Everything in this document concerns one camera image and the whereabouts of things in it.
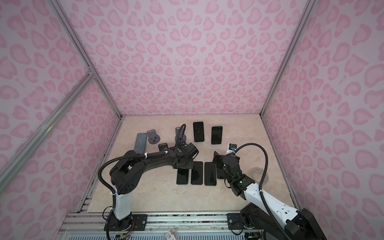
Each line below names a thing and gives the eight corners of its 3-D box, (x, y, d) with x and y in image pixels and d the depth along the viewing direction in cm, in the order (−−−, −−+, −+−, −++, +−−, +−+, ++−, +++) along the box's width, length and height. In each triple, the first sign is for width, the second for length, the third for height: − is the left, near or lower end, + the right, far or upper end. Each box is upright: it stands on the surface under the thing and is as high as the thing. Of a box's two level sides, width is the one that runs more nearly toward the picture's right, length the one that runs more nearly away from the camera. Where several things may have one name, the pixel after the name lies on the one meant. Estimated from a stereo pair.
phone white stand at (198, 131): (193, 142, 104) (193, 131, 95) (193, 133, 110) (193, 121, 100) (203, 142, 104) (204, 131, 95) (203, 133, 110) (203, 121, 100)
